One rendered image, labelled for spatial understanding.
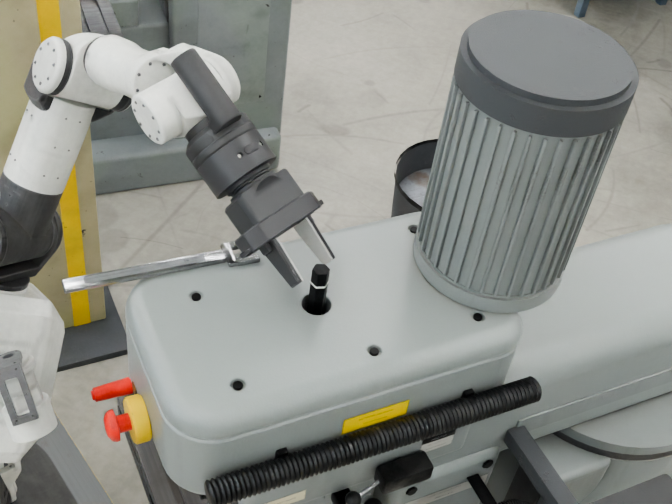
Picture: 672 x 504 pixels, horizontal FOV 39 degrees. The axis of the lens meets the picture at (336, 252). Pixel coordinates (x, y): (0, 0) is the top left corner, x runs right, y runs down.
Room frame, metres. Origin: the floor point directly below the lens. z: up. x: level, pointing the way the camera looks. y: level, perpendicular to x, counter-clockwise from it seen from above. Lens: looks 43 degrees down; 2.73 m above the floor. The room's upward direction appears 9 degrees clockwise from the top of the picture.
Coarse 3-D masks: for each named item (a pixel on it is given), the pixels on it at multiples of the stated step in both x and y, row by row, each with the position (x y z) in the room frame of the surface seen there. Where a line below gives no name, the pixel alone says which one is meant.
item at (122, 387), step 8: (104, 384) 0.77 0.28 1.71; (112, 384) 0.77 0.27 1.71; (120, 384) 0.77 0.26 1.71; (128, 384) 0.77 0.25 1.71; (96, 392) 0.75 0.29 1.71; (104, 392) 0.75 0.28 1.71; (112, 392) 0.76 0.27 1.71; (120, 392) 0.76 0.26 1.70; (128, 392) 0.76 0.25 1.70; (96, 400) 0.74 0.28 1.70
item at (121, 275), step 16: (192, 256) 0.84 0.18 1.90; (208, 256) 0.85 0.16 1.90; (224, 256) 0.85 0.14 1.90; (256, 256) 0.86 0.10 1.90; (112, 272) 0.79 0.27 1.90; (128, 272) 0.80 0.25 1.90; (144, 272) 0.80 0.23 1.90; (160, 272) 0.81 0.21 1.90; (64, 288) 0.76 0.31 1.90; (80, 288) 0.76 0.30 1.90
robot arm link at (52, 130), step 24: (48, 48) 1.07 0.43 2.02; (48, 72) 1.04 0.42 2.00; (48, 96) 1.05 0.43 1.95; (24, 120) 1.06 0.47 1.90; (48, 120) 1.04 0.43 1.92; (72, 120) 1.05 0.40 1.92; (96, 120) 1.09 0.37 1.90; (24, 144) 1.03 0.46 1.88; (48, 144) 1.03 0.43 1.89; (72, 144) 1.05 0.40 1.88; (24, 168) 1.01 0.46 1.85; (48, 168) 1.02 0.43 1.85; (72, 168) 1.05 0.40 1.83; (48, 192) 1.01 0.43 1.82
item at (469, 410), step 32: (512, 384) 0.79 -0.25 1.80; (416, 416) 0.72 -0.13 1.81; (448, 416) 0.73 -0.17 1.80; (480, 416) 0.74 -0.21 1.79; (320, 448) 0.65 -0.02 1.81; (352, 448) 0.66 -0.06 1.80; (384, 448) 0.67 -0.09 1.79; (224, 480) 0.59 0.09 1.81; (256, 480) 0.59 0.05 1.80; (288, 480) 0.61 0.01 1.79
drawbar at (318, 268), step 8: (320, 264) 0.81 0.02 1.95; (312, 272) 0.80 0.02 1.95; (320, 272) 0.79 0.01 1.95; (328, 272) 0.80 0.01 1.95; (312, 280) 0.80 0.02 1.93; (320, 280) 0.79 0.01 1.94; (328, 280) 0.80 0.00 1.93; (312, 288) 0.79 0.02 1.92; (320, 288) 0.79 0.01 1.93; (312, 296) 0.79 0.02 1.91; (320, 296) 0.79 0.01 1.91; (312, 304) 0.79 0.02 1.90; (320, 304) 0.79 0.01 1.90; (312, 312) 0.79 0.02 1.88; (320, 312) 0.79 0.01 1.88
